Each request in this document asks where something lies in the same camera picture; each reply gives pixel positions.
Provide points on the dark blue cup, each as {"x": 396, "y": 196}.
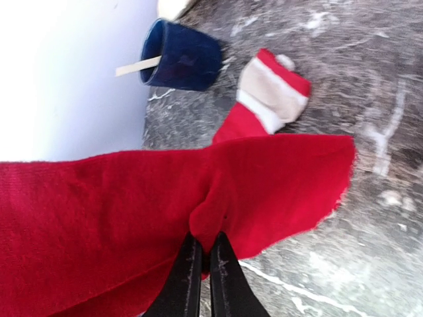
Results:
{"x": 190, "y": 60}

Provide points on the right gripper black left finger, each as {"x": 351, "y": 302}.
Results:
{"x": 180, "y": 295}

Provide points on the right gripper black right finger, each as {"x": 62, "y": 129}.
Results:
{"x": 231, "y": 294}

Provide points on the wooden stick in cup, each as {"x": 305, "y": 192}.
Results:
{"x": 138, "y": 66}

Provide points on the red santa sock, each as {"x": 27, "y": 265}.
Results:
{"x": 99, "y": 235}

